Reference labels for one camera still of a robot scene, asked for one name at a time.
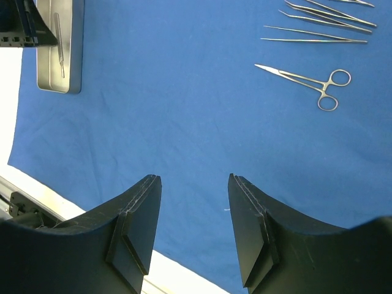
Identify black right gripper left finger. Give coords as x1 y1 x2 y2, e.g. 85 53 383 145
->
1 175 162 293

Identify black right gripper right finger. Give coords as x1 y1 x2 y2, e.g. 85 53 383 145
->
228 175 391 293

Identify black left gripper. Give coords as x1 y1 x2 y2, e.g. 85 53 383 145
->
1 0 58 48

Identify steel scalpel handle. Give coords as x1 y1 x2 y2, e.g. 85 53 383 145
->
53 12 65 78

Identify blue surgical cloth wrap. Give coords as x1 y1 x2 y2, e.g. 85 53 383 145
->
9 1 391 293

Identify steel ring-handled forceps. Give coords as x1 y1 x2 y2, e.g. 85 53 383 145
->
254 64 352 112

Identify steel straight long tweezers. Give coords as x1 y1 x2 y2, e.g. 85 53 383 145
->
260 26 368 45

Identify stainless steel tray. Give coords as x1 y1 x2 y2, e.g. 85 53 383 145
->
36 0 85 94

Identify aluminium front frame rail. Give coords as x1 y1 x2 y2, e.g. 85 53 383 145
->
1 177 65 229

